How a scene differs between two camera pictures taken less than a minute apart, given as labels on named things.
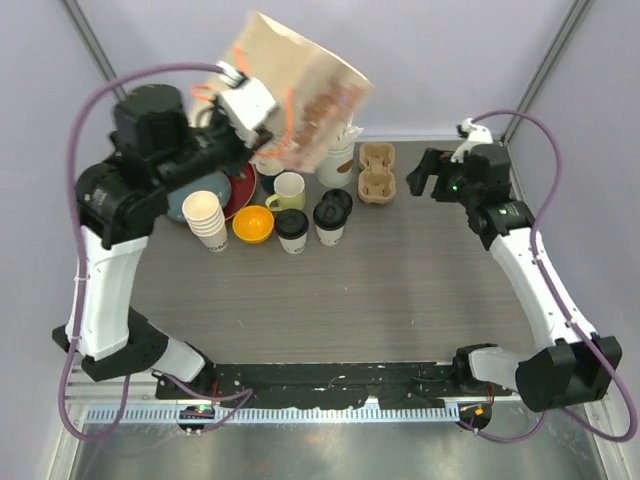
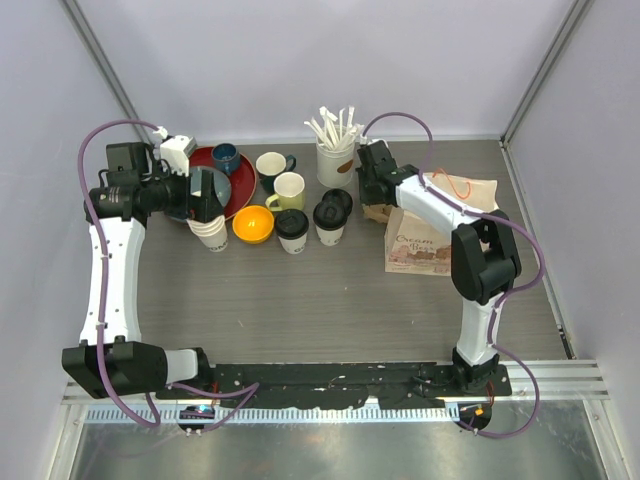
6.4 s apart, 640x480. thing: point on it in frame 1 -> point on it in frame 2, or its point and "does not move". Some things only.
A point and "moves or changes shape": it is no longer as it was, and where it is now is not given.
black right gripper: [430, 165] -> [364, 197]
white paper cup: [330, 237] does not move
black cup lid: [329, 215] does not move
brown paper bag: [317, 94] -> [416, 245]
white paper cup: [293, 246] does not move
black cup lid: [291, 223] does not move
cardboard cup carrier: [376, 183] moves or changes shape
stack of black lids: [337, 194] does not move
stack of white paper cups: [206, 218] does not move
